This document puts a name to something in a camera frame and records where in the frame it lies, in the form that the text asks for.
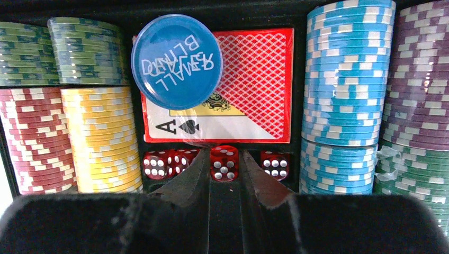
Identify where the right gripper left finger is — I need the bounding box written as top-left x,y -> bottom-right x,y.
149,149 -> 211,208

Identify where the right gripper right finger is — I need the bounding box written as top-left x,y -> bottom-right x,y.
240,150 -> 297,210

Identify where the red translucent die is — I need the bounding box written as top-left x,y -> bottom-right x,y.
210,146 -> 239,182

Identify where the black poker set case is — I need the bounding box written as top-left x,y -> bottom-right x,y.
1,1 -> 325,189

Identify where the red die in case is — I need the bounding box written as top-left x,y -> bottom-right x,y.
142,150 -> 175,180
260,151 -> 291,181
172,149 -> 200,174

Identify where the red card deck in case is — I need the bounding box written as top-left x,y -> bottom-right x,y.
142,28 -> 294,143

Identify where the yellow poker chip stack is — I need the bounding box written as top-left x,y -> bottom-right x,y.
61,86 -> 143,193

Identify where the blue dealer button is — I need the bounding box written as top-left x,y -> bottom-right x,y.
131,14 -> 223,110

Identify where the red poker chip stack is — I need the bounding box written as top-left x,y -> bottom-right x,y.
1,87 -> 77,195

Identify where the green poker chip stack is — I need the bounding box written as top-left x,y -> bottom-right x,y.
373,140 -> 448,237

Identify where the light blue chip stack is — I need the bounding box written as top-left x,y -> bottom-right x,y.
301,1 -> 396,147

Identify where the purple poker chip stack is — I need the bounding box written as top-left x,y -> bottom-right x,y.
381,1 -> 448,151

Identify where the dark green chip stack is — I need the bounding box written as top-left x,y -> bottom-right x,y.
1,22 -> 59,87

